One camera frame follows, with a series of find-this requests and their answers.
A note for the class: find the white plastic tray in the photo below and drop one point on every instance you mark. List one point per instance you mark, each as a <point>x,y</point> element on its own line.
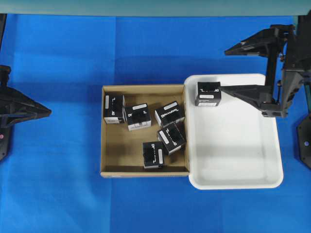
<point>230,146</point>

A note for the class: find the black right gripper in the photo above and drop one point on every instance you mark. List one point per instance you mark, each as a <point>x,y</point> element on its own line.
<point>296,68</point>

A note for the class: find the blue table mat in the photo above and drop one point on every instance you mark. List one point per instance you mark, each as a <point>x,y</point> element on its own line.
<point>50,182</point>

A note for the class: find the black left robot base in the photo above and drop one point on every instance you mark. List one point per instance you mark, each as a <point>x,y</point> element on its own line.
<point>5,136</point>

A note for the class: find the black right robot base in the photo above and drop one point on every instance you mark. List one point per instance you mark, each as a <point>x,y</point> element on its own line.
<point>304,140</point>

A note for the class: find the black white Dynamixel box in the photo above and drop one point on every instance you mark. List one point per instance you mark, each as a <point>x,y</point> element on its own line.
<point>137,117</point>
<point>207,94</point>
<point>153,154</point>
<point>172,138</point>
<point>113,109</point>
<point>170,113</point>

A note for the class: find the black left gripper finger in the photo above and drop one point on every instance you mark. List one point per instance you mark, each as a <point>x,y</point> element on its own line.
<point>15,107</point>

